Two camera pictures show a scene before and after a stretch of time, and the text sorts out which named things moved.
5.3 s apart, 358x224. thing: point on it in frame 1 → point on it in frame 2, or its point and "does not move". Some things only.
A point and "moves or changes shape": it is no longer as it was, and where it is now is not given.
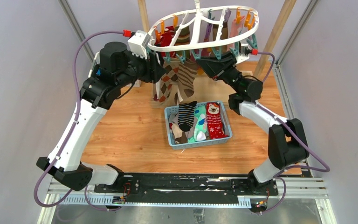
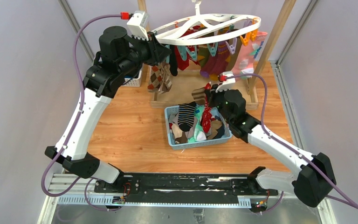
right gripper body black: [230, 75] → [216, 100]
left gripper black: [154, 69] → [157, 52]
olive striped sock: [183, 38] → [203, 54]
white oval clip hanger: [198, 10] moves or changes shape
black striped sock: [186, 115] does not move
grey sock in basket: [173, 118] does not move
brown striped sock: [187, 74] → [166, 84]
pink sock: [236, 29] → [244, 64]
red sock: [166, 38] → [182, 64]
